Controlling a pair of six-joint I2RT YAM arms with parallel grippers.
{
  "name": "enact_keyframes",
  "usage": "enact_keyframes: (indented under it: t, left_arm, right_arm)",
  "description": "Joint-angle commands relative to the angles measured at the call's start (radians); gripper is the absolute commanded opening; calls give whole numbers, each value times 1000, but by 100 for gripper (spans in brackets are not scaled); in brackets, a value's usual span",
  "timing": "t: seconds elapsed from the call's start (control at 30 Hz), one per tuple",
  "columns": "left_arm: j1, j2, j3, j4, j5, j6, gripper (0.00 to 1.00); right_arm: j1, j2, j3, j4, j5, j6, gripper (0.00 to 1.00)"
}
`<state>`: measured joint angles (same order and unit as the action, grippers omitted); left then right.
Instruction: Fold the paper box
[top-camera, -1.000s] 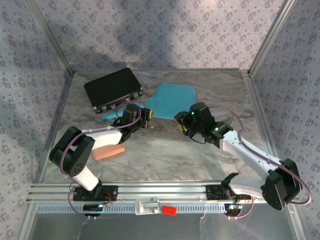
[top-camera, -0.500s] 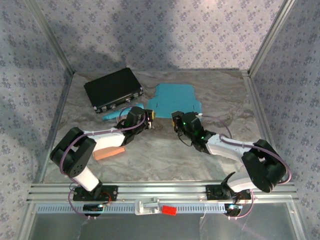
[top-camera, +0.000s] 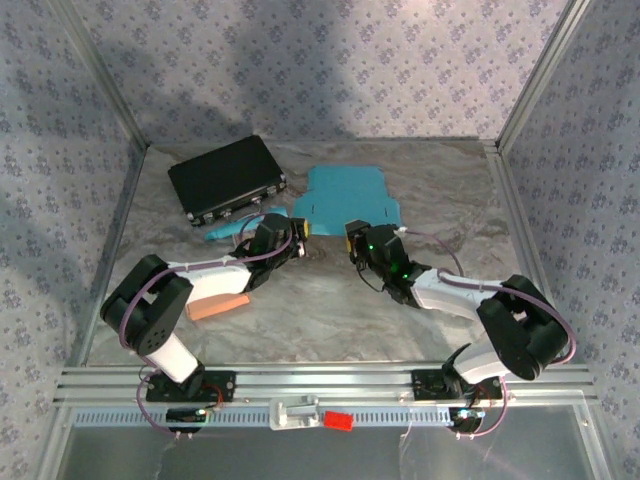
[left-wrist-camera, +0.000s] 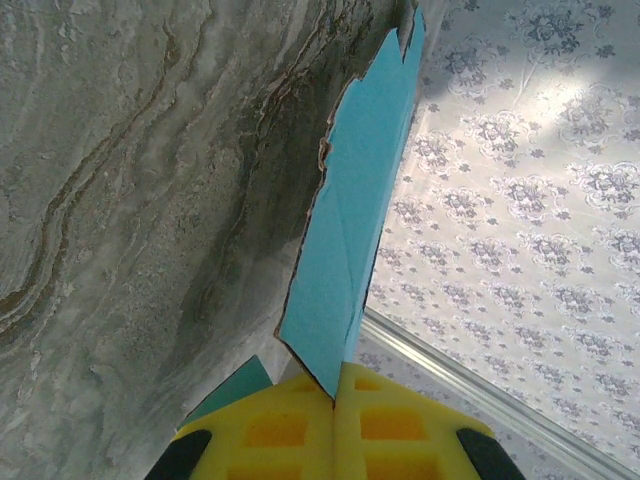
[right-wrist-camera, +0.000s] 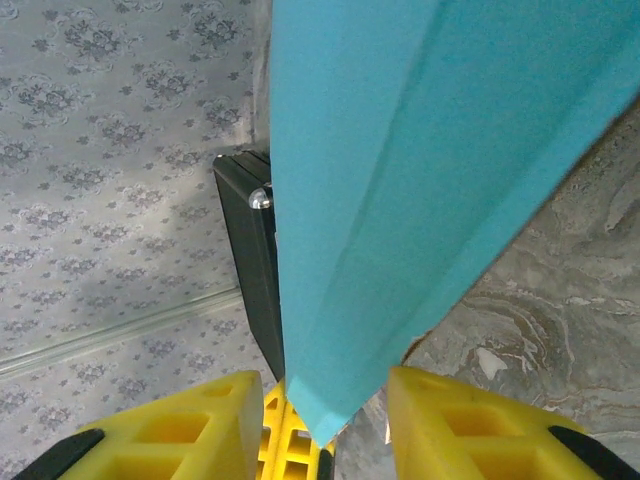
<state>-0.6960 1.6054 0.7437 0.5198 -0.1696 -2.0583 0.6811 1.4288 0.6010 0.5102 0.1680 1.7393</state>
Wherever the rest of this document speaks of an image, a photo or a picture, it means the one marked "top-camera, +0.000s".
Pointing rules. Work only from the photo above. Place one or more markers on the black right controller board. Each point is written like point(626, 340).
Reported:
point(466, 417)

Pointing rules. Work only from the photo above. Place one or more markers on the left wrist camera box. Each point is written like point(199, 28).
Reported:
point(300, 248)

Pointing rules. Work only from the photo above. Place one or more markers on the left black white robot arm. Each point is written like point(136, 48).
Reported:
point(150, 320)

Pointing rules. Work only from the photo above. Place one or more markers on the aluminium frame post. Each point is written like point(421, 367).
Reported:
point(542, 75)

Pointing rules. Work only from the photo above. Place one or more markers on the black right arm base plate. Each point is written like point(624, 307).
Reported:
point(425, 385)

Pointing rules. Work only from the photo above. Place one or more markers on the aluminium mounting rail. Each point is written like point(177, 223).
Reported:
point(325, 382)

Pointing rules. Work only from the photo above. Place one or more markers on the blue paper box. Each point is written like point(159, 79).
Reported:
point(345, 200)

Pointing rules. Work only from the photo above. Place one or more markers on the black left controller board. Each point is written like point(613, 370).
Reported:
point(185, 416)

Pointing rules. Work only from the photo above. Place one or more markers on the black controller board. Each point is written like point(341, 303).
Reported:
point(466, 417)
point(185, 416)

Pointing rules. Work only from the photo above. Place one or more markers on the red plastic block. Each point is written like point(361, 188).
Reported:
point(338, 420)

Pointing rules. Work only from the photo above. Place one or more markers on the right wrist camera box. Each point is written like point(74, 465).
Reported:
point(401, 231)

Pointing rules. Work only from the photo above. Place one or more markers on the grey plastic clamp bracket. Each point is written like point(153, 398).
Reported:
point(292, 412)

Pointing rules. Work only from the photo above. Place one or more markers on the teal pen tube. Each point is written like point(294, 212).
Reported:
point(225, 232)

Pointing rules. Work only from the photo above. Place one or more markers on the black hard case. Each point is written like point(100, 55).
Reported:
point(225, 172)

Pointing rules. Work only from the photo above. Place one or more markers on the aluminium side rail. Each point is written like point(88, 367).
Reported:
point(517, 225)
point(107, 255)

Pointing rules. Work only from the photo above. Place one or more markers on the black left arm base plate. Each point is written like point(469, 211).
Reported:
point(220, 387)

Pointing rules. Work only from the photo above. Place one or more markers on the grey metal panel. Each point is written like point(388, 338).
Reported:
point(320, 455)

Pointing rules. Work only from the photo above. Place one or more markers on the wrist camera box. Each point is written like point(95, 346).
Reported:
point(300, 248)
point(401, 231)

